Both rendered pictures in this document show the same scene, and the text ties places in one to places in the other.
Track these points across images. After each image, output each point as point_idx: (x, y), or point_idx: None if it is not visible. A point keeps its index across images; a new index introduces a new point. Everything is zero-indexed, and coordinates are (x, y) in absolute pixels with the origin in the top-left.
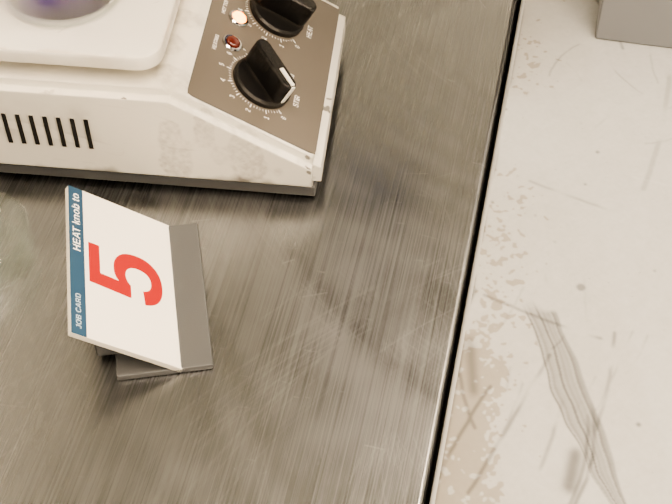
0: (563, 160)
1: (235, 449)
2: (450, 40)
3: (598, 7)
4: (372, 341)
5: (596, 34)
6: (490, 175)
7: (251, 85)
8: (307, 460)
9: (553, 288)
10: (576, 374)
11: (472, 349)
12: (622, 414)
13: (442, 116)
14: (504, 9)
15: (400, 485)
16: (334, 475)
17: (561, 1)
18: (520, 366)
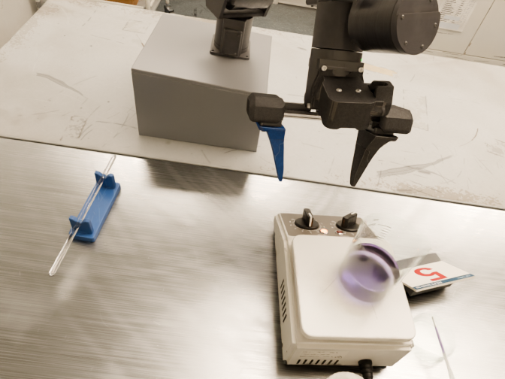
0: (316, 165)
1: (457, 244)
2: (264, 191)
3: (240, 149)
4: (405, 213)
5: (256, 150)
6: (328, 183)
7: (355, 226)
8: (451, 227)
9: (368, 171)
10: (395, 168)
11: (397, 189)
12: (403, 161)
13: (305, 194)
14: (243, 174)
15: (446, 206)
16: (452, 220)
17: (236, 159)
18: (398, 180)
